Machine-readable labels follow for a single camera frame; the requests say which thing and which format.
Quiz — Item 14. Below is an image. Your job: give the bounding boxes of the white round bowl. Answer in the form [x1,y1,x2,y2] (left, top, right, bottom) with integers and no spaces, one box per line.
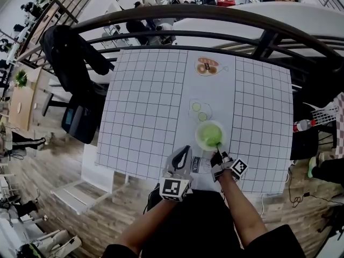
[195,120,226,152]

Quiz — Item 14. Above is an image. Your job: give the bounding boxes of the person's right forearm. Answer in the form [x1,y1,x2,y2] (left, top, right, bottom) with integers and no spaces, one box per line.
[219,170,269,249]

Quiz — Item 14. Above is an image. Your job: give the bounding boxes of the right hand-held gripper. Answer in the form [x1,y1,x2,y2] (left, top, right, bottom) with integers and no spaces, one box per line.
[211,142,249,184]

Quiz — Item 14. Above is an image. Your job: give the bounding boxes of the person's left forearm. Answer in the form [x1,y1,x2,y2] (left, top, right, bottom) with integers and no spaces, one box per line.
[118,197,178,255]

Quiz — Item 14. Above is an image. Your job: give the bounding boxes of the white cable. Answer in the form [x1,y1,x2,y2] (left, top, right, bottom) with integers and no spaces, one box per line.
[259,193,267,217]

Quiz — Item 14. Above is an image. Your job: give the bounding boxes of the black cable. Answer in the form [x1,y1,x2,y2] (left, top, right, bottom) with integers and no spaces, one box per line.
[288,168,344,209]

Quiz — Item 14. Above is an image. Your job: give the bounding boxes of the black mesh office chair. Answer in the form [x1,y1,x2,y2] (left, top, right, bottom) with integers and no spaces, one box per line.
[290,68,344,161]

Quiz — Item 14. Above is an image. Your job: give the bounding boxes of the black jacket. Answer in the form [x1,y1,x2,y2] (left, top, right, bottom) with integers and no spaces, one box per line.
[39,25,117,96]

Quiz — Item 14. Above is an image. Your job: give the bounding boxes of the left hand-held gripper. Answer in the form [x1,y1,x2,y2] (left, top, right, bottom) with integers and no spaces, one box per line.
[159,145,194,203]

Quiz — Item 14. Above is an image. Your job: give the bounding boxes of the person's black clothing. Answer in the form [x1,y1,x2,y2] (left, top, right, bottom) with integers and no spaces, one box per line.
[102,189,307,258]

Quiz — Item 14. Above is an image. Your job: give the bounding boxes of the small green plant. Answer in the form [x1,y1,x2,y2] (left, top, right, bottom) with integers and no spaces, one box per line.
[15,70,28,88]

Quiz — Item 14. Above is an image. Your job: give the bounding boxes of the white wire rack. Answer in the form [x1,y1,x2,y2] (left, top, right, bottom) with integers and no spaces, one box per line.
[311,106,339,126]

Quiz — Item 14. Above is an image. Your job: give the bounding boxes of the dark metal railing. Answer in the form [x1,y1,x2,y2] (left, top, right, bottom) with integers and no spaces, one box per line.
[16,0,344,91]

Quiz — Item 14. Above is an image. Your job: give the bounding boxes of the white stool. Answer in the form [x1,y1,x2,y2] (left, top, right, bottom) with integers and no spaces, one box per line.
[51,144,130,216]

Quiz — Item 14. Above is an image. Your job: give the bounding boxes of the light wooden desk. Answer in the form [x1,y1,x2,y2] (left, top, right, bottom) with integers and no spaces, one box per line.
[8,66,44,131]

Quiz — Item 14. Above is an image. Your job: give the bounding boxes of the table with grid tablecloth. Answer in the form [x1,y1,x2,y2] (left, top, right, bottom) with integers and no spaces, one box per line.
[95,48,294,195]

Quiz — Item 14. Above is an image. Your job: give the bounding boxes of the red label plastic bottle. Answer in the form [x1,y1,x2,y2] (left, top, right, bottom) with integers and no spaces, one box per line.
[292,119,318,133]

